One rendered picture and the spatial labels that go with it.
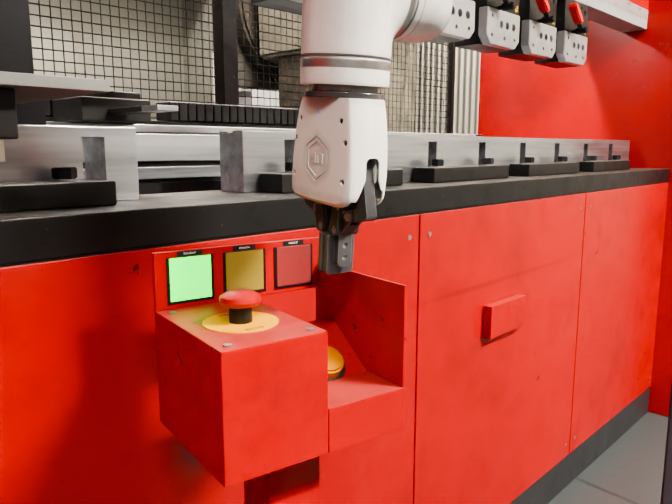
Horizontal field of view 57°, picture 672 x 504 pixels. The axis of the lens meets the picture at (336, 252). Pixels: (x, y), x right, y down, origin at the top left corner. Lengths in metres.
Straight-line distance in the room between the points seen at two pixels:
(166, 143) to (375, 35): 0.68
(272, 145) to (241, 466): 0.58
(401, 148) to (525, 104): 1.41
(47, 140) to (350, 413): 0.48
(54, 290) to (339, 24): 0.39
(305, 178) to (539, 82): 2.04
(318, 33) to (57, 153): 0.39
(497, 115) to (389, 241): 1.68
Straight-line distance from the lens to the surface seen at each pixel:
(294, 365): 0.56
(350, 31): 0.57
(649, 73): 2.45
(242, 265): 0.68
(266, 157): 1.00
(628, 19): 2.31
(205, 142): 1.24
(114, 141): 0.86
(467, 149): 1.45
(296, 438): 0.58
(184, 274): 0.66
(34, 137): 0.82
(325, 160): 0.58
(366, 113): 0.56
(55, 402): 0.74
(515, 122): 2.63
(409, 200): 1.08
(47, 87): 0.56
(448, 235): 1.19
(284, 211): 0.87
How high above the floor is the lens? 0.94
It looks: 9 degrees down
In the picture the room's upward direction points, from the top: straight up
